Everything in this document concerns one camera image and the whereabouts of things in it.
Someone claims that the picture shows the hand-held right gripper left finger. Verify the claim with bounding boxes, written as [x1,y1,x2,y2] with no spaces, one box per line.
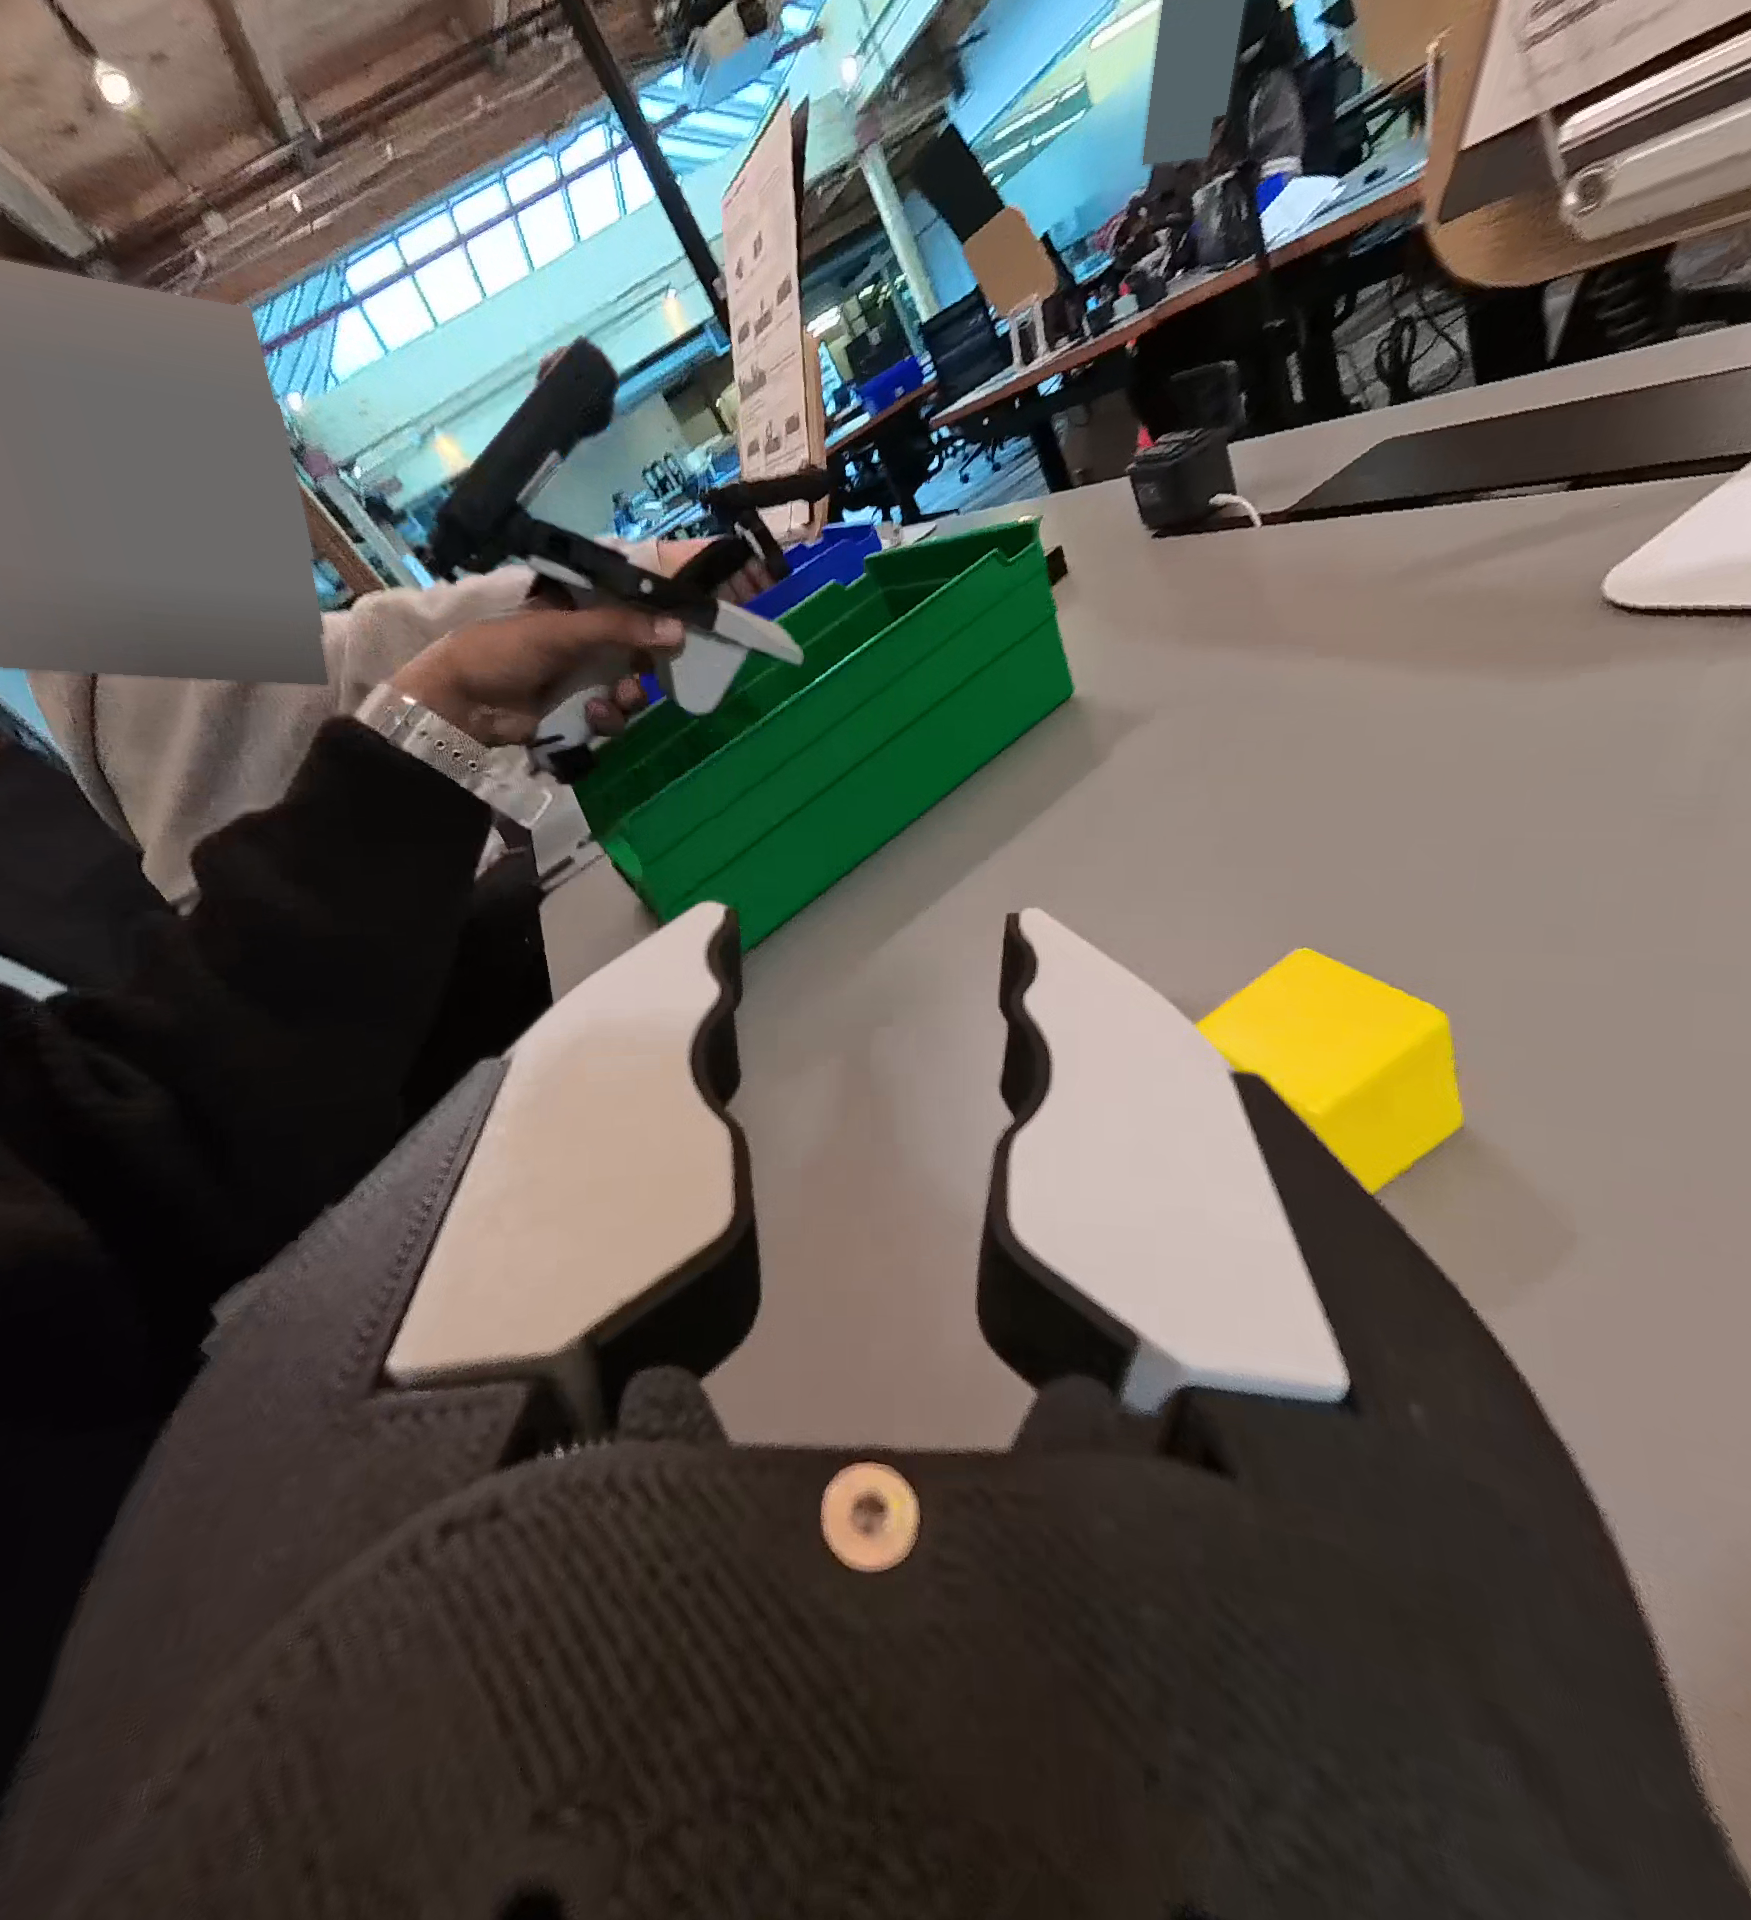
[381,902,763,1448]

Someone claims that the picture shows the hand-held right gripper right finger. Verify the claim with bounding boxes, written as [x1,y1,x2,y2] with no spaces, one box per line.
[977,907,1354,1419]

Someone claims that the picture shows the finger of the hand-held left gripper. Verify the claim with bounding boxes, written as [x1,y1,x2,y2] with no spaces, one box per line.
[687,597,806,670]

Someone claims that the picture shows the green plastic bin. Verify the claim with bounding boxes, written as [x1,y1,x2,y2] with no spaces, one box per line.
[570,516,1074,954]

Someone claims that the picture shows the yellow cube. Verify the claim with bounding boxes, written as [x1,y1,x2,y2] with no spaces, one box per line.
[1196,947,1465,1197]

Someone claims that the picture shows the person's left forearm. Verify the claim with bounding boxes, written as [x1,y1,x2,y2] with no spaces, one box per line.
[139,718,555,1141]

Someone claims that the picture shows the grey desk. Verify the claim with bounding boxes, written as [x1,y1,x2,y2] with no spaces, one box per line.
[536,306,1751,1920]

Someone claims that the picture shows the background office desk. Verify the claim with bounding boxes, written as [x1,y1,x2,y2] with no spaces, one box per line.
[931,157,1433,452]

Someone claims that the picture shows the person's left hand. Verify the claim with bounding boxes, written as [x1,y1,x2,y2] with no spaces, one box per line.
[432,603,690,753]

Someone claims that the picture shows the cardboard instruction board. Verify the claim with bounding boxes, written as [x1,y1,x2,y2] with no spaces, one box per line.
[720,93,831,484]

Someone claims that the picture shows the black diagonal support pole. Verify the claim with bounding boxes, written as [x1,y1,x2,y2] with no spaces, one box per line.
[560,0,735,295]

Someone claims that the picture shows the black office chair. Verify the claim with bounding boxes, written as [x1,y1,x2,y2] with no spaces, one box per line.
[919,296,1014,456]

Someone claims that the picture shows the black power adapter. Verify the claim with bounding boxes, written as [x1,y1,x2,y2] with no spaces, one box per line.
[1127,424,1240,530]

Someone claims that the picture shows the cardboard panel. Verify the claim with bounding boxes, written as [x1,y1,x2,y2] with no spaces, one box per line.
[912,118,1062,317]

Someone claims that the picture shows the person's black sweater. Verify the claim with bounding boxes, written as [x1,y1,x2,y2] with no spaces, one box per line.
[0,965,516,1907]

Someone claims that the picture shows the printed instruction sheet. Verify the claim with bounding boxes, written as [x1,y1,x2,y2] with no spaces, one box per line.
[1461,0,1751,151]

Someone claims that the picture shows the grey eyelet strap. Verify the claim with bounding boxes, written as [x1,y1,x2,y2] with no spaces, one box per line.
[357,682,555,826]

